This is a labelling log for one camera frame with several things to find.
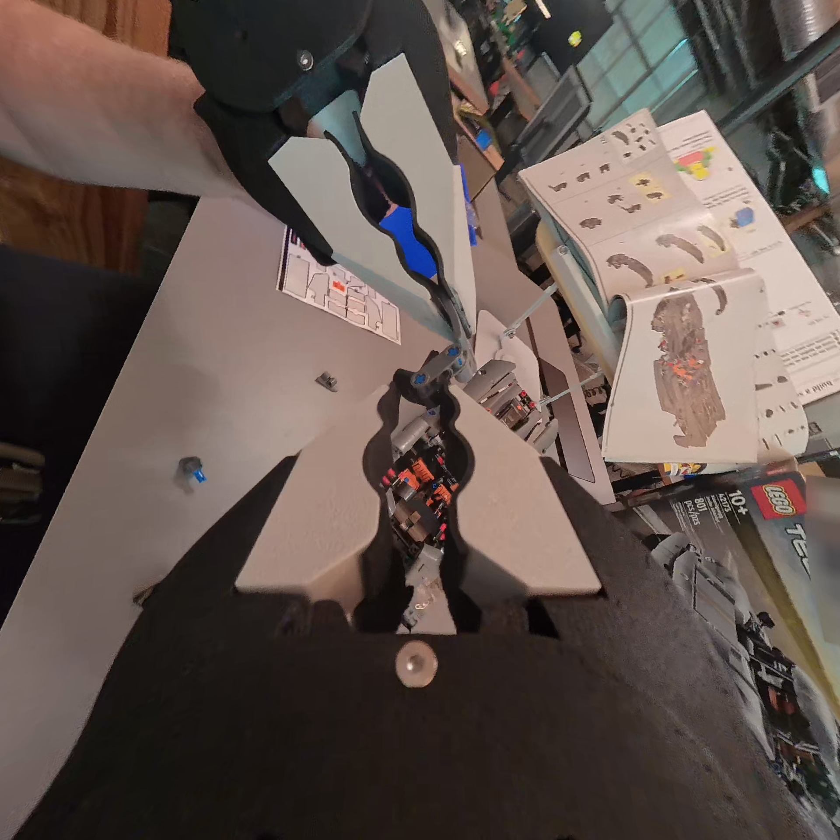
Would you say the white sticker sheet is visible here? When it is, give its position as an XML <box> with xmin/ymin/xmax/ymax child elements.
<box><xmin>276</xmin><ymin>225</ymin><xmax>403</xmax><ymax>346</ymax></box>

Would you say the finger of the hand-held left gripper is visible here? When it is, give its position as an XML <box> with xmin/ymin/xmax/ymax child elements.
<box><xmin>268</xmin><ymin>130</ymin><xmax>470</xmax><ymax>349</ymax></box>
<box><xmin>354</xmin><ymin>52</ymin><xmax>479</xmax><ymax>339</ymax></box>

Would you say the pale booklet stand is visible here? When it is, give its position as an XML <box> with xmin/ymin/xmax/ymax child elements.
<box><xmin>472</xmin><ymin>215</ymin><xmax>632</xmax><ymax>411</ymax></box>

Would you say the building instruction booklet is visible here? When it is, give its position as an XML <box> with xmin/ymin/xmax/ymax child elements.
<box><xmin>518</xmin><ymin>108</ymin><xmax>840</xmax><ymax>468</ymax></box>

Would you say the toy car set box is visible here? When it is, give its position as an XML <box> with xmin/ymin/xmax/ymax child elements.
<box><xmin>613</xmin><ymin>459</ymin><xmax>840</xmax><ymax>840</ymax></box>

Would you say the person's left forearm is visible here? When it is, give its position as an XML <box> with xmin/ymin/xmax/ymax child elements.
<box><xmin>0</xmin><ymin>0</ymin><xmax>253</xmax><ymax>206</ymax></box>

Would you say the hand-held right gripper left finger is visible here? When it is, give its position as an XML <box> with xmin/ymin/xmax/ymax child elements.
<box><xmin>234</xmin><ymin>382</ymin><xmax>396</xmax><ymax>621</ymax></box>

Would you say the blue plastic bin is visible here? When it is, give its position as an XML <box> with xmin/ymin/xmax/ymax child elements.
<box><xmin>379</xmin><ymin>163</ymin><xmax>479</xmax><ymax>280</ymax></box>

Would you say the small toy brick beam subassembly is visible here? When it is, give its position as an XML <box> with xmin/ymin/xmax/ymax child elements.
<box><xmin>408</xmin><ymin>346</ymin><xmax>475</xmax><ymax>396</ymax></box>

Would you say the grey toy brick car model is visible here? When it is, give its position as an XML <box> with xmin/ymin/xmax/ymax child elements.
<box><xmin>386</xmin><ymin>357</ymin><xmax>560</xmax><ymax>634</ymax></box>

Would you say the black office chair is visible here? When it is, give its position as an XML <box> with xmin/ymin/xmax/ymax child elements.
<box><xmin>515</xmin><ymin>62</ymin><xmax>595</xmax><ymax>168</ymax></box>

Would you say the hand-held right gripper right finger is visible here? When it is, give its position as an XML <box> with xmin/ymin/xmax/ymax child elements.
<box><xmin>443</xmin><ymin>382</ymin><xmax>603</xmax><ymax>621</ymax></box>

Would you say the black computer monitor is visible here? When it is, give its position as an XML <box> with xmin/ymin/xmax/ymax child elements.
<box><xmin>528</xmin><ymin>0</ymin><xmax>618</xmax><ymax>67</ymax></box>

